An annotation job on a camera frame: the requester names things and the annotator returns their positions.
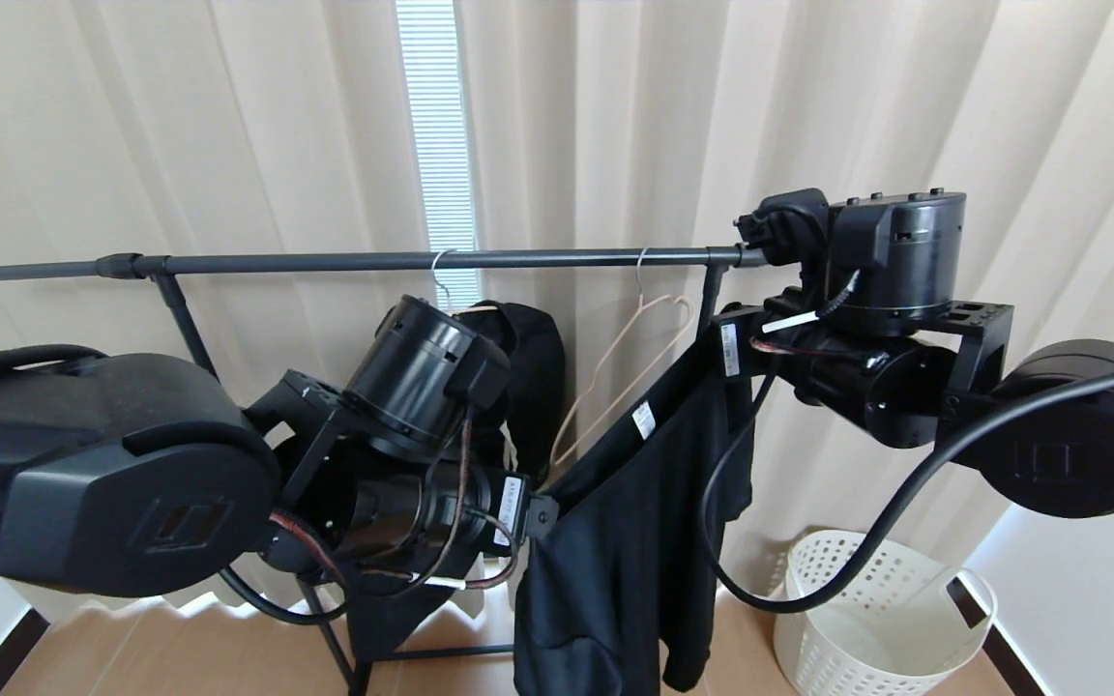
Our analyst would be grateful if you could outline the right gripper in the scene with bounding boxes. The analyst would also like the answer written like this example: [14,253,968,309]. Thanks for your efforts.
[710,309,958,450]

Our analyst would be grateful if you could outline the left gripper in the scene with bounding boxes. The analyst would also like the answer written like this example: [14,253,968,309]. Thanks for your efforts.
[354,467,560,564]

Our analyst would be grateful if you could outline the black shorts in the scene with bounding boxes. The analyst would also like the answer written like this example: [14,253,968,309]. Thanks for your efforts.
[344,302,568,665]

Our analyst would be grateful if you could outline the black garment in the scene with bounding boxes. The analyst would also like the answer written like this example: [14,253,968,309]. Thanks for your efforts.
[513,327,758,696]

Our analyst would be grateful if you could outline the pink clothes hanger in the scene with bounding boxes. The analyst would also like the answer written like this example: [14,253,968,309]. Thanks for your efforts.
[429,249,502,318]
[547,247,696,472]

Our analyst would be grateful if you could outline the white laundry basket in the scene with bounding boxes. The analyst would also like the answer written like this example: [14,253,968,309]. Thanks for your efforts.
[773,529,999,696]

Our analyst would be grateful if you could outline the black clothes rack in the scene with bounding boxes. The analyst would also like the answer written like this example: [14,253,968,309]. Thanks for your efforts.
[0,245,773,696]

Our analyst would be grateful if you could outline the beige curtain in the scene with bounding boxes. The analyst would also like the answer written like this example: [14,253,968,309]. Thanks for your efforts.
[0,0,519,624]
[455,0,1114,600]

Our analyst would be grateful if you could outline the window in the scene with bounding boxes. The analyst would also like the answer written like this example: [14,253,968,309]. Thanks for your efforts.
[393,0,483,310]

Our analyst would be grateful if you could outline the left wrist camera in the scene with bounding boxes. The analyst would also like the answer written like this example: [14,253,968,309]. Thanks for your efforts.
[446,333,513,412]

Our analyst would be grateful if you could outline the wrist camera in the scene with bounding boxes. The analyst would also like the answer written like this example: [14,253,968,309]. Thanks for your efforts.
[734,188,832,270]
[446,333,513,412]

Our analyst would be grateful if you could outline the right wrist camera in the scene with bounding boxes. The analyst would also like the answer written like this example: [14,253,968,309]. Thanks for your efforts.
[734,188,832,270]

